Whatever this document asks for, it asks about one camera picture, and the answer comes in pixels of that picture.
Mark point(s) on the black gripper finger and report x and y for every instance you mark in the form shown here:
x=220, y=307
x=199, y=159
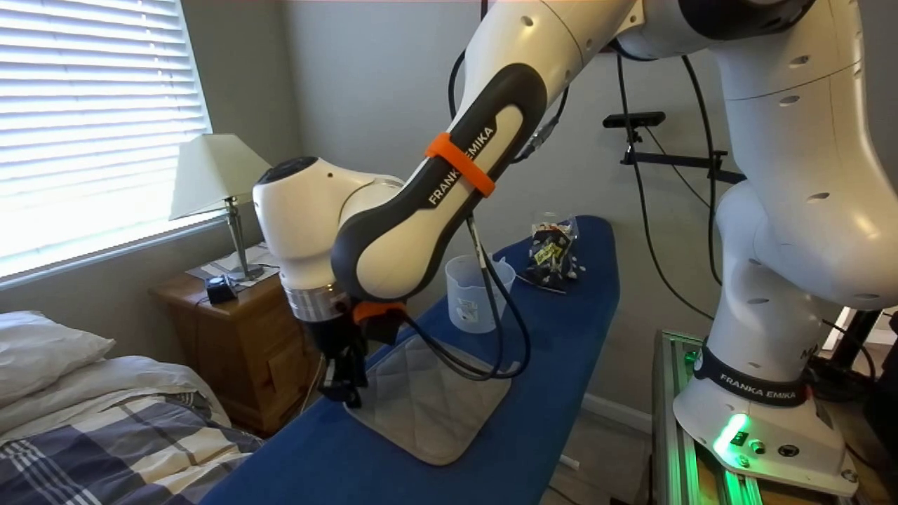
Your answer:
x=331, y=389
x=357, y=384

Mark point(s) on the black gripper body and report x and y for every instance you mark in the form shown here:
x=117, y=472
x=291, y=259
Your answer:
x=344, y=342

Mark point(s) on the grey potholder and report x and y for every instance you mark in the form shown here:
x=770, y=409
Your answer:
x=422, y=405

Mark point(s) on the metal robot base stand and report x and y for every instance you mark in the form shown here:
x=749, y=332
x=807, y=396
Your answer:
x=714, y=448

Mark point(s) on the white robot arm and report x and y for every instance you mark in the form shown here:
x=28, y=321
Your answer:
x=807, y=230

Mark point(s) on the clear plastic jar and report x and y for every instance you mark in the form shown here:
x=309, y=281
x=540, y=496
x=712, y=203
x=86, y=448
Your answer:
x=473, y=305

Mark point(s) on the wooden nightstand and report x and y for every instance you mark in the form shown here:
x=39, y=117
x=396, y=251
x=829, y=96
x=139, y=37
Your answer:
x=247, y=350

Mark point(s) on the black alarm clock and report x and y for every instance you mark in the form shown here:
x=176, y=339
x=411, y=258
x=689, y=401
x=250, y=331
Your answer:
x=220, y=291

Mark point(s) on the bed with plaid blanket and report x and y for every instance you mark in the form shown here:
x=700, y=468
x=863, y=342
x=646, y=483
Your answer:
x=118, y=434

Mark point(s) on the blue ironing board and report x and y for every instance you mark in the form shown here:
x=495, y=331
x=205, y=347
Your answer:
x=327, y=458

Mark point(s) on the table lamp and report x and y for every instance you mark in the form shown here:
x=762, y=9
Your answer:
x=218, y=175

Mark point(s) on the crumpled snack bag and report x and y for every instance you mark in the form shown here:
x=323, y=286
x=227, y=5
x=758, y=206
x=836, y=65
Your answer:
x=552, y=259

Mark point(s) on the white pillow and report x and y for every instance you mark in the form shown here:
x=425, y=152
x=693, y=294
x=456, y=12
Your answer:
x=38, y=353

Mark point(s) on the window blinds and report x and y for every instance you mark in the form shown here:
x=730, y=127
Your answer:
x=96, y=96

